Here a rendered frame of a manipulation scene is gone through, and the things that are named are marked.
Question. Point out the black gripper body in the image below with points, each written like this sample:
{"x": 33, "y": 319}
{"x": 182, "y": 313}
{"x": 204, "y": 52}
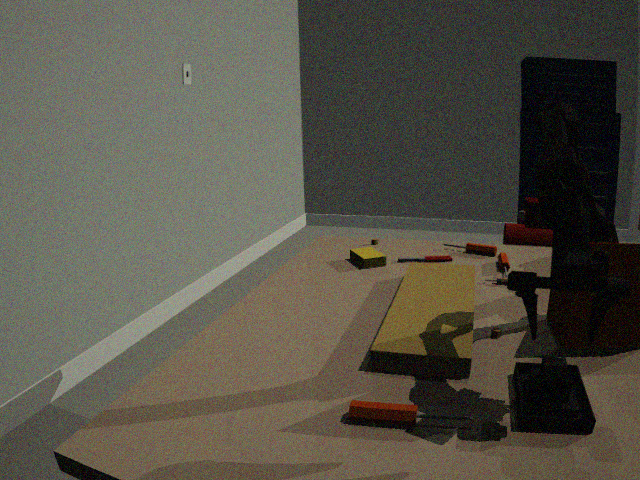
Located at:
{"x": 606, "y": 288}

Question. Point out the orange-handled awl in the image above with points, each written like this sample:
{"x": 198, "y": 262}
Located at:
{"x": 503, "y": 263}
{"x": 476, "y": 248}
{"x": 392, "y": 413}

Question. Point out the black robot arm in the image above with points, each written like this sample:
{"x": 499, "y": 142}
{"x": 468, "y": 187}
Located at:
{"x": 568, "y": 207}

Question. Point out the yellow panel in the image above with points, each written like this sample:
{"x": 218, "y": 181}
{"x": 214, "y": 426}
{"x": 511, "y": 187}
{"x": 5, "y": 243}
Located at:
{"x": 429, "y": 327}

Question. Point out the yellow flat block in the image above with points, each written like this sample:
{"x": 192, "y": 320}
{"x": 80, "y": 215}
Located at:
{"x": 367, "y": 257}

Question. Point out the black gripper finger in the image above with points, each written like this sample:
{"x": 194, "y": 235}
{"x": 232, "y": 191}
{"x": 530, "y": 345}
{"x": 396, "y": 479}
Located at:
{"x": 530, "y": 302}
{"x": 600, "y": 307}

